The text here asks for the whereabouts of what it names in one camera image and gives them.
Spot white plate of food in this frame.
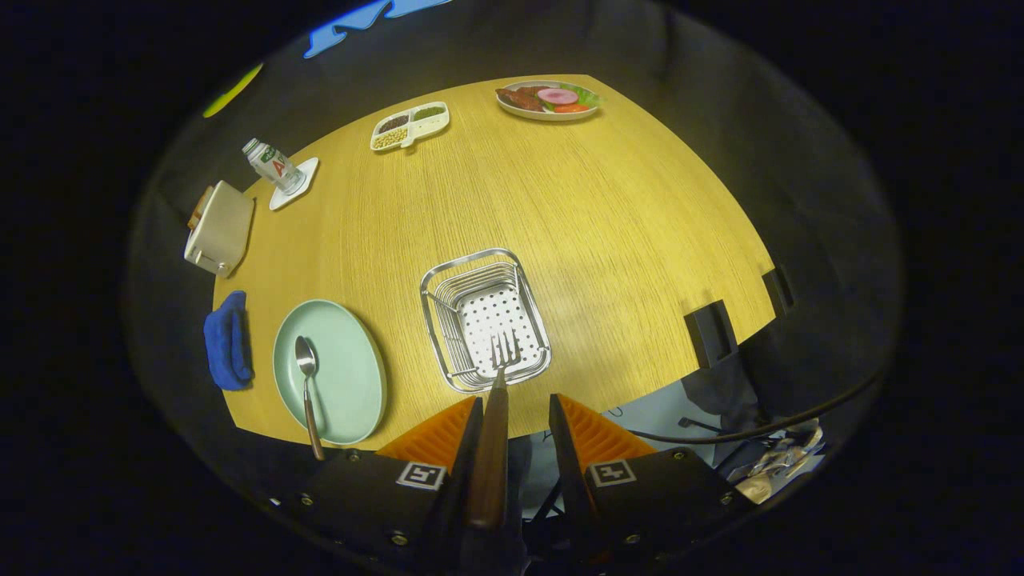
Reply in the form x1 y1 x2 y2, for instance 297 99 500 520
495 80 601 122

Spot white toaster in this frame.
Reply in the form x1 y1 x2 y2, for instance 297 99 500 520
184 180 255 278

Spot metal wire basket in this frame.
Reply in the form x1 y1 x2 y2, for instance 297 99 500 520
419 248 553 394

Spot black cable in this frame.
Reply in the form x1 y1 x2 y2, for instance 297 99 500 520
624 364 889 446

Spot metal fork wooden handle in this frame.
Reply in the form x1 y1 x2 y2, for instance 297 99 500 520
466 330 522 530

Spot blue cloth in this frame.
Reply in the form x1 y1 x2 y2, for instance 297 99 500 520
203 290 254 391

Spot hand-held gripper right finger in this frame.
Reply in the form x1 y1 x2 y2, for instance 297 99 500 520
549 393 757 565

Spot brown toast slice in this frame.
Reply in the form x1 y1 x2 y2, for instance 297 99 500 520
187 186 214 230

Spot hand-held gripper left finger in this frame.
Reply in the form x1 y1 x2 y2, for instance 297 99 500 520
264 396 486 576

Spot white square coaster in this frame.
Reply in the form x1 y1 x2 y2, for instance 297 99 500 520
269 157 319 211

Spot white divided bean tray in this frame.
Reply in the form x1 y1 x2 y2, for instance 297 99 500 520
370 102 450 153

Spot black table clamp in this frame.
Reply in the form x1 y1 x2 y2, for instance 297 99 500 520
685 300 738 369
762 266 795 317

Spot pale green plate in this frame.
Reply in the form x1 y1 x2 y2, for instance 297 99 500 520
273 299 388 446

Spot small plastic bottle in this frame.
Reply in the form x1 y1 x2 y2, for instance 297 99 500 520
242 138 307 195

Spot metal spoon wooden handle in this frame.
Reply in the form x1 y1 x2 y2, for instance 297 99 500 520
294 335 326 462

